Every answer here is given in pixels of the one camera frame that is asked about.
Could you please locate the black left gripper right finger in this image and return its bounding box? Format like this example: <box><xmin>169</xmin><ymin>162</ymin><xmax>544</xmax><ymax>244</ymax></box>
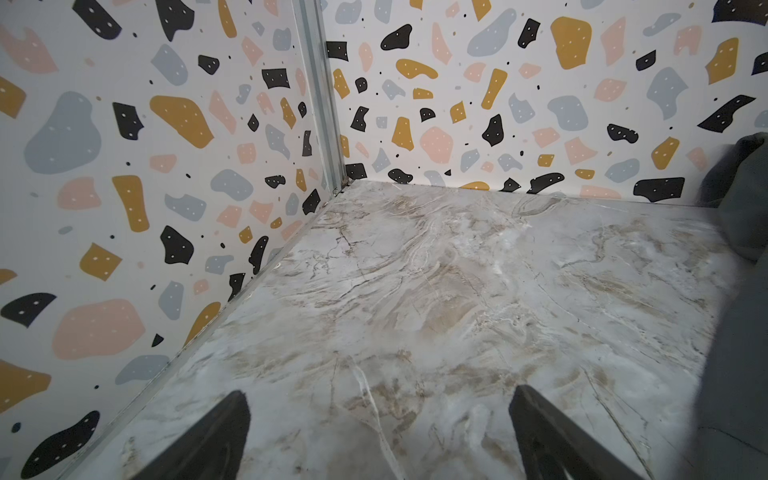
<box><xmin>508</xmin><ymin>385</ymin><xmax>639</xmax><ymax>480</ymax></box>

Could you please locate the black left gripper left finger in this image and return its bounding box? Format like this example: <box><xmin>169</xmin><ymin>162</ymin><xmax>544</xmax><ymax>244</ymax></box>
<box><xmin>133</xmin><ymin>390</ymin><xmax>251</xmax><ymax>480</ymax></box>

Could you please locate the dark grey zip jacket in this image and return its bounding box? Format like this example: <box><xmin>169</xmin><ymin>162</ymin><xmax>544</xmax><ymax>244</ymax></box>
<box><xmin>693</xmin><ymin>133</ymin><xmax>767</xmax><ymax>479</ymax></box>

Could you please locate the aluminium corner post left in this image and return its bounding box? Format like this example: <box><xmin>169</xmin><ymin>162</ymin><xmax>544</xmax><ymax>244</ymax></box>
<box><xmin>292</xmin><ymin>0</ymin><xmax>348</xmax><ymax>195</ymax></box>

